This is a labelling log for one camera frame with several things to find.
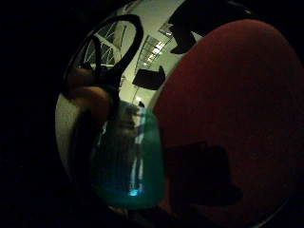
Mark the teal translucent plastic cup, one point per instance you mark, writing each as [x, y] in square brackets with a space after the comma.
[126, 158]

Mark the white framed window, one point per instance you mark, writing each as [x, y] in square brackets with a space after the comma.
[106, 47]

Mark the black hanging ceiling panel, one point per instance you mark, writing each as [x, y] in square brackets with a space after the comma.
[148, 79]
[196, 19]

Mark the ceiling light strip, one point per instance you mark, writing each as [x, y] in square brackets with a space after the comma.
[152, 50]

